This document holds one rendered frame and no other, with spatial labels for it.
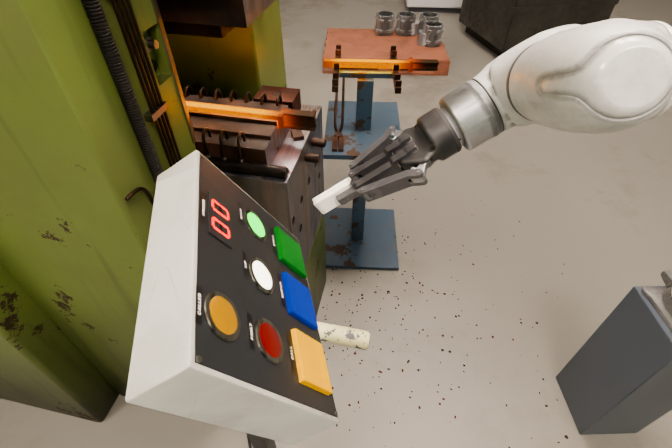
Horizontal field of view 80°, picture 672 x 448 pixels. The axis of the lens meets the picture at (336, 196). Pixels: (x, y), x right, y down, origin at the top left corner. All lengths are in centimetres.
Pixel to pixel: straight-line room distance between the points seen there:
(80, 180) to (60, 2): 28
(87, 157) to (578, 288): 199
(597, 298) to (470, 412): 84
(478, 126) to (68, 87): 57
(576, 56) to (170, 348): 46
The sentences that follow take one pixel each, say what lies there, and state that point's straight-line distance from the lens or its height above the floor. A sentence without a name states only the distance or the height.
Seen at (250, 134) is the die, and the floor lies 99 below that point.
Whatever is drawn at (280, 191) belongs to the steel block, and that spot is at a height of 88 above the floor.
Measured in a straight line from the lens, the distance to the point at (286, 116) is 106.
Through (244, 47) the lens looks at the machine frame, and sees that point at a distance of 129.
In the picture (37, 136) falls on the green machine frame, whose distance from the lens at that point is 78.
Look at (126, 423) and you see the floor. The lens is 179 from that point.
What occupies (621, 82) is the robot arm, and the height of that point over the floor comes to 139.
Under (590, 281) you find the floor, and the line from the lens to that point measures 224.
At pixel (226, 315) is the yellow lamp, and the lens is 47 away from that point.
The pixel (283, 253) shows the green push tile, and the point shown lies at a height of 104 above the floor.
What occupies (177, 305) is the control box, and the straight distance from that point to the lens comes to 46.
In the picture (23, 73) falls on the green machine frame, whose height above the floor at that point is 131.
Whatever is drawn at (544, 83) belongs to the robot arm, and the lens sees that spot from 47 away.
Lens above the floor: 155
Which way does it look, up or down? 42 degrees down
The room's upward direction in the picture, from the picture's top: straight up
